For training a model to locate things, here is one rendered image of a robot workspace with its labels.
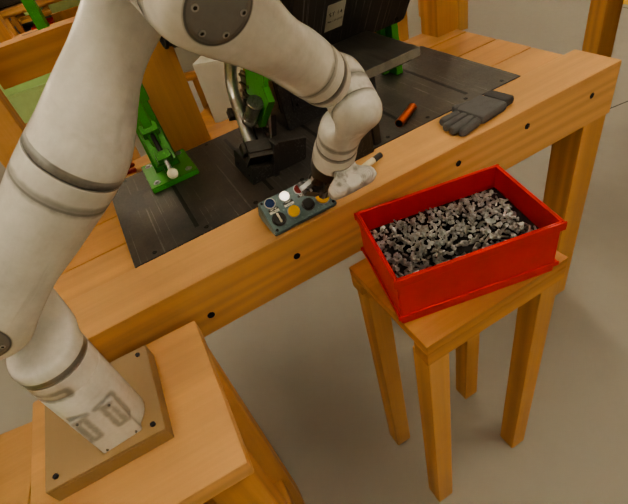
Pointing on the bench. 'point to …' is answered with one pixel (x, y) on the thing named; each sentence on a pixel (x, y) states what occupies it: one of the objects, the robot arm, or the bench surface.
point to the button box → (288, 208)
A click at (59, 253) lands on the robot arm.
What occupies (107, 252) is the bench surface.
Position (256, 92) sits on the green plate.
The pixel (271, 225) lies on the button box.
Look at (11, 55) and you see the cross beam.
